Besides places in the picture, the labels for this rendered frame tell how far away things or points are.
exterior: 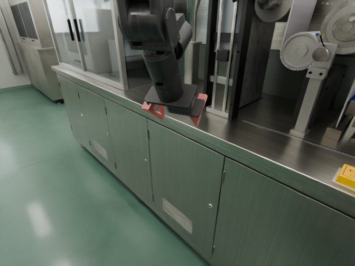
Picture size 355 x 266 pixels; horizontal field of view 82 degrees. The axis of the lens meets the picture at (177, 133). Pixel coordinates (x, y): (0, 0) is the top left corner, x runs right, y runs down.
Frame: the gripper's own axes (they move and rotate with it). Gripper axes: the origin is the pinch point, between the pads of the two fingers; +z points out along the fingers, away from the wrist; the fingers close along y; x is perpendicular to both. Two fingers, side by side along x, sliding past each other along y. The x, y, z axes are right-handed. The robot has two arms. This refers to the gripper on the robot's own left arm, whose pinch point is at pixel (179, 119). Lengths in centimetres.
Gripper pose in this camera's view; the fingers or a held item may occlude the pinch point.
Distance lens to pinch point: 51.5
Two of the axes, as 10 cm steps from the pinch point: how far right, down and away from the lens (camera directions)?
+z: 2.0, 5.5, 8.1
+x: -3.5, 8.1, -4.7
